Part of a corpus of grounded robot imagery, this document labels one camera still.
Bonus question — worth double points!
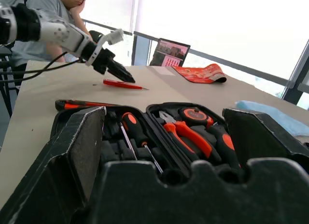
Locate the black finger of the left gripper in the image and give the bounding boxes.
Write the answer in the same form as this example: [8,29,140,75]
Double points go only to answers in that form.
[107,66,135,84]
[110,59,136,83]

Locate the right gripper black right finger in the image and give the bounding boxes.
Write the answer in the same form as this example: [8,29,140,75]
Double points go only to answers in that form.
[222,108,309,173]

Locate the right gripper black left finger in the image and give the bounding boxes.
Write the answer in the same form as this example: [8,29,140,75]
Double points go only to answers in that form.
[0,106,107,224]

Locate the black plastic tool case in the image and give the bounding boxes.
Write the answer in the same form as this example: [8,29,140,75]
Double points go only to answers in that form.
[50,102,244,185]

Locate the person's bare hand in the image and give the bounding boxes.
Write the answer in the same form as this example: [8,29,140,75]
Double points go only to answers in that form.
[69,1,85,16]

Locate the red test pen screwdriver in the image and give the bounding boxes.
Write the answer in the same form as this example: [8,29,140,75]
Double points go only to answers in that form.
[103,79,149,91]

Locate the light blue cloth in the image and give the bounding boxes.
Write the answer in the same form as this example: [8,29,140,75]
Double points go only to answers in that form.
[235,100,309,138]

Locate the open laptop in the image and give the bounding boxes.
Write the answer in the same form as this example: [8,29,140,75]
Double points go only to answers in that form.
[149,38,191,68]

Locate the black orange utility knife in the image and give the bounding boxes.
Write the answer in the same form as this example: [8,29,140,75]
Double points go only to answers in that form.
[55,99,122,112]

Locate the thin steel screwdriver shaft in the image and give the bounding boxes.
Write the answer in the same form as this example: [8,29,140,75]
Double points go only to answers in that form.
[119,122,139,161]

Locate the black orange tape measure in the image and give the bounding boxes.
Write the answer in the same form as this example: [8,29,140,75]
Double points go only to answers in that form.
[179,107,215,128]

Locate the person in grey shirt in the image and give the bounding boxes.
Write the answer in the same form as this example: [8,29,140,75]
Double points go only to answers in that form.
[11,0,94,68]

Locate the dark metal window railing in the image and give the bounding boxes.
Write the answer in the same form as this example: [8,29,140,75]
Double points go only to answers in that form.
[81,18,294,87]

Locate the black chair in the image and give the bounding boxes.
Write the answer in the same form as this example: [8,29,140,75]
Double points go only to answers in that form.
[0,46,21,118]

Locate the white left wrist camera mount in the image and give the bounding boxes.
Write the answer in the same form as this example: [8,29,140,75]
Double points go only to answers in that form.
[84,28,125,67]

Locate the black orange tool handle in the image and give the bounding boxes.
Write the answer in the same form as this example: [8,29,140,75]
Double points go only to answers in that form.
[207,124,242,169]

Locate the black orange handled screwdriver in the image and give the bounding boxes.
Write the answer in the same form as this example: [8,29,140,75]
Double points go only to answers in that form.
[121,112,165,174]

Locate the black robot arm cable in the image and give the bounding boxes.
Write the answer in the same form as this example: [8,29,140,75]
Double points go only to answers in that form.
[0,52,81,84]

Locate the orange handled pliers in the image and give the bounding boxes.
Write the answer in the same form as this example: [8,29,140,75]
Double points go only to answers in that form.
[158,110,222,162]

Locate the dark window frame post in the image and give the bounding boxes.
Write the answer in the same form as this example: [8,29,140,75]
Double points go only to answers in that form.
[281,38,309,106]

